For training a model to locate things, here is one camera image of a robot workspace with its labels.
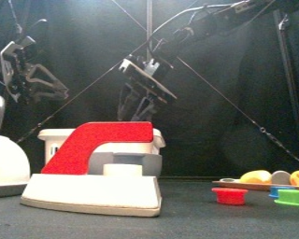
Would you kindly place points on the white plastic basket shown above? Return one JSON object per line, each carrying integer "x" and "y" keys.
{"x": 52, "y": 137}

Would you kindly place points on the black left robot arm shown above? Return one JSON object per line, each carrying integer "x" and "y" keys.
{"x": 36, "y": 30}

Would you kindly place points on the wooden cutting board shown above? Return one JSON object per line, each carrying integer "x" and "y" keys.
{"x": 256, "y": 186}

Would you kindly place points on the grey toy food piece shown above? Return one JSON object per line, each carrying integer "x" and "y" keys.
{"x": 281, "y": 177}

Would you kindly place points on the blue toy cap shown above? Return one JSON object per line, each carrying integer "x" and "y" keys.
{"x": 277, "y": 191}

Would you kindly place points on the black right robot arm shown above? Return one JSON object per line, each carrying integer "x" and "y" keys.
{"x": 232, "y": 18}

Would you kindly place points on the black frame strut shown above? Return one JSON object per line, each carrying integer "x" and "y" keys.
{"x": 291, "y": 84}

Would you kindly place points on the vertical metal frame pole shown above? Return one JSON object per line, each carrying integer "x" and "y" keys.
{"x": 149, "y": 18}

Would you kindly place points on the green toy cap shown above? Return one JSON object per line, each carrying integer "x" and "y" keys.
{"x": 295, "y": 197}

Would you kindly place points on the red toy cap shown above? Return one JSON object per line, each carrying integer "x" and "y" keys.
{"x": 230, "y": 196}

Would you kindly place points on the yellow toy food piece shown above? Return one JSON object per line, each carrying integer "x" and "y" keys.
{"x": 256, "y": 176}

